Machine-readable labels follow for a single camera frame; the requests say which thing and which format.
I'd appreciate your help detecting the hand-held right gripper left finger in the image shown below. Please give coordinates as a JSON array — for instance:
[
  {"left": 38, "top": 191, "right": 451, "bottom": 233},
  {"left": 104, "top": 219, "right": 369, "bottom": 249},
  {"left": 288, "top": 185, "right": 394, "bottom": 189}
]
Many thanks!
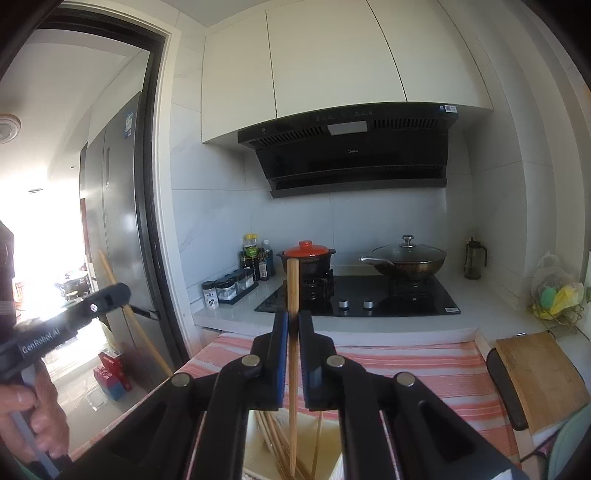
[{"left": 60, "top": 308, "right": 290, "bottom": 480}]

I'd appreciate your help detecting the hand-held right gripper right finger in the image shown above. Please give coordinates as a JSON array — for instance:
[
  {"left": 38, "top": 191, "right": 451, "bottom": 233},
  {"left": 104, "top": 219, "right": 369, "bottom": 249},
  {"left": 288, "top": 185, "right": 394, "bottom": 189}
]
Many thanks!
[{"left": 298, "top": 309, "right": 532, "bottom": 480}]

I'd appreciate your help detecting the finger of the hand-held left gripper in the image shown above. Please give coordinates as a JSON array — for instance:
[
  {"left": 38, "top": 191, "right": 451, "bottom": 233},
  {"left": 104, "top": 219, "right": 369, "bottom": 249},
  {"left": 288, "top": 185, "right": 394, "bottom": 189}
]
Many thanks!
[{"left": 69, "top": 282, "right": 132, "bottom": 324}]

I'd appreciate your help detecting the white ribbed utensil holder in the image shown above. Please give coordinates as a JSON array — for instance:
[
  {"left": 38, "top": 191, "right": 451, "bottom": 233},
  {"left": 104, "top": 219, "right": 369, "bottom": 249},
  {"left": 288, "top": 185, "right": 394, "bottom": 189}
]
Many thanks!
[{"left": 244, "top": 407, "right": 343, "bottom": 480}]

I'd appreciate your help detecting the person's left hand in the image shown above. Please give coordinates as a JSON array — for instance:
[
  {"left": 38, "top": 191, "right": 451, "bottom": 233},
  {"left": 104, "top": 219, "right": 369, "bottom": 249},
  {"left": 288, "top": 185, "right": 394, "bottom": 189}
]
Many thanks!
[{"left": 0, "top": 362, "right": 71, "bottom": 462}]

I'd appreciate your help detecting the red box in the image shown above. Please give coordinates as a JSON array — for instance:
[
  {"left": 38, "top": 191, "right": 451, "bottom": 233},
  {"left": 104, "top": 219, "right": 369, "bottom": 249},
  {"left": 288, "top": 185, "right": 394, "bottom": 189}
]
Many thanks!
[{"left": 93, "top": 350, "right": 128, "bottom": 401}]

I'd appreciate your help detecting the pink striped tablecloth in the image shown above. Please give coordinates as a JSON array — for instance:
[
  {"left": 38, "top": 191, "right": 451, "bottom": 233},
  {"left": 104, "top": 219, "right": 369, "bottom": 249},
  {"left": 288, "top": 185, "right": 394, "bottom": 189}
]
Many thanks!
[{"left": 173, "top": 332, "right": 522, "bottom": 462}]

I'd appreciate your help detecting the grey refrigerator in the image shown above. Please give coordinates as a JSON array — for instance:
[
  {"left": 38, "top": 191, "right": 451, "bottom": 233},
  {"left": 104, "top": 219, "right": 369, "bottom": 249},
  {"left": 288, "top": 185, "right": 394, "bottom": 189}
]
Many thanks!
[{"left": 79, "top": 91, "right": 162, "bottom": 376}]

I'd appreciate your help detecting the spice jar set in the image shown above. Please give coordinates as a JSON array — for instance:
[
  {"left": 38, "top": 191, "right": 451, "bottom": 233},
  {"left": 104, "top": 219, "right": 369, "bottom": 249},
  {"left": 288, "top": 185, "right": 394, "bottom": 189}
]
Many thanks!
[{"left": 215, "top": 269, "right": 260, "bottom": 305}]

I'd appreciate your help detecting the black clay pot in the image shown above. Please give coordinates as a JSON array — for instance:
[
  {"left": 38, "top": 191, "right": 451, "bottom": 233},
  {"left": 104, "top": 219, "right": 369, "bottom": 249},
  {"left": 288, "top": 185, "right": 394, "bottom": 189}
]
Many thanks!
[{"left": 276, "top": 240, "right": 336, "bottom": 278}]

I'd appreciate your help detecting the black gas stove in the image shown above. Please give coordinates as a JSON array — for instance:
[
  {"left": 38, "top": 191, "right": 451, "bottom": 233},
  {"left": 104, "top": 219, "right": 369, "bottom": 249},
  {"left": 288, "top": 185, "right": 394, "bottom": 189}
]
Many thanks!
[{"left": 254, "top": 274, "right": 461, "bottom": 318}]

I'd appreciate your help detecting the yellow cap sauce bottle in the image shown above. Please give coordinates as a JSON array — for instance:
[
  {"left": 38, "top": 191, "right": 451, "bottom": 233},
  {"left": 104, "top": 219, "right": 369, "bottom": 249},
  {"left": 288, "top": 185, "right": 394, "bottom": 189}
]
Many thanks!
[{"left": 243, "top": 233, "right": 260, "bottom": 280}]

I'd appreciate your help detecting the orange pot lid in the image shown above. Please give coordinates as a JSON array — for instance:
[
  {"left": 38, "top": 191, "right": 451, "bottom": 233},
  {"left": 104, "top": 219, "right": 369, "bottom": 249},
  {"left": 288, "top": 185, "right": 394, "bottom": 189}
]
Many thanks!
[{"left": 283, "top": 240, "right": 327, "bottom": 258}]

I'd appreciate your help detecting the glass wok lid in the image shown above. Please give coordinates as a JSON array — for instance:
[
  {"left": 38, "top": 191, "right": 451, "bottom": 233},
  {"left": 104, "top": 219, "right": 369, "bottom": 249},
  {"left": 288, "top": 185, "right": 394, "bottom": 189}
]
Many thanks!
[{"left": 371, "top": 235, "right": 448, "bottom": 265}]

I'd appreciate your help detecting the round ceiling light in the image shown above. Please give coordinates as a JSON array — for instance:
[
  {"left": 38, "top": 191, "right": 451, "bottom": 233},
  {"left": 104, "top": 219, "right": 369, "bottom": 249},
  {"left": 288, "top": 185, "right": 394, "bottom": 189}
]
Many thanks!
[{"left": 0, "top": 115, "right": 22, "bottom": 142}]

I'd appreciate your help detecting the glass french press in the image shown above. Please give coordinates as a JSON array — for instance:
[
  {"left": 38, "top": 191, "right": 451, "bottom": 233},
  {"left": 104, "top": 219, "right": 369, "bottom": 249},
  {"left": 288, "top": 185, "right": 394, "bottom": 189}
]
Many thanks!
[{"left": 464, "top": 237, "right": 488, "bottom": 280}]

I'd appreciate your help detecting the black chair back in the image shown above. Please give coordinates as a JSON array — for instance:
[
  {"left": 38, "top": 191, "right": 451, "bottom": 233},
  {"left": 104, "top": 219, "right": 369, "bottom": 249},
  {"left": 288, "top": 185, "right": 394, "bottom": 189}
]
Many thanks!
[{"left": 486, "top": 347, "right": 530, "bottom": 431}]

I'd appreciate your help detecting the black range hood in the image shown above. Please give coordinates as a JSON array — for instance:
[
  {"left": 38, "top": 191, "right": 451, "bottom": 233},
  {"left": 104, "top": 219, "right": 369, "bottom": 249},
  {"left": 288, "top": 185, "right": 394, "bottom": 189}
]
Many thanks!
[{"left": 238, "top": 102, "right": 461, "bottom": 199}]

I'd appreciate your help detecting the wooden cutting board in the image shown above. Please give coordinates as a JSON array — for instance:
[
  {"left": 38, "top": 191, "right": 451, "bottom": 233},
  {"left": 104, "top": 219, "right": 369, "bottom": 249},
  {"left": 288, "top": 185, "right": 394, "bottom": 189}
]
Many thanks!
[{"left": 495, "top": 331, "right": 590, "bottom": 435}]

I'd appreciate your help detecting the plastic bag with sponges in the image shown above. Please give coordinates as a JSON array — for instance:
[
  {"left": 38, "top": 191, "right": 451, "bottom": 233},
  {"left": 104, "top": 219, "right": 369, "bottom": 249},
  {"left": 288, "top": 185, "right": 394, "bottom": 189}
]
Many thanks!
[{"left": 531, "top": 251, "right": 588, "bottom": 321}]

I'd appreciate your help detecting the pale green container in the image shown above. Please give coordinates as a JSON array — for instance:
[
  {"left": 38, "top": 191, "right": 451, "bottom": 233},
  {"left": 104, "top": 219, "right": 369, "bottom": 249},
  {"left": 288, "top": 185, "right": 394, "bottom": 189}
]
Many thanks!
[{"left": 546, "top": 405, "right": 591, "bottom": 480}]

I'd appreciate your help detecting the dark door frame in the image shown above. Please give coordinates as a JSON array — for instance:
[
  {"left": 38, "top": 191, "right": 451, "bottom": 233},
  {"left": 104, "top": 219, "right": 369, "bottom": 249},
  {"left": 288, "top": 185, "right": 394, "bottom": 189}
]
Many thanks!
[{"left": 0, "top": 13, "right": 191, "bottom": 367}]

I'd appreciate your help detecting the wire rack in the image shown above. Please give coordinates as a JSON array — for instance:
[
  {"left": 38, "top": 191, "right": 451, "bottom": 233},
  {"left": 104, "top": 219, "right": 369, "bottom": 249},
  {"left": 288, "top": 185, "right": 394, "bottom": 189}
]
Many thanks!
[{"left": 531, "top": 295, "right": 588, "bottom": 340}]

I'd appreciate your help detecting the white wall cabinet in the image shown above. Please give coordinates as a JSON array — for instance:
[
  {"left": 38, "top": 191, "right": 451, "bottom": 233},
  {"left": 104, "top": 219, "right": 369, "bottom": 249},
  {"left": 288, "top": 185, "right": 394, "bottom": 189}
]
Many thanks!
[{"left": 201, "top": 0, "right": 495, "bottom": 145}]

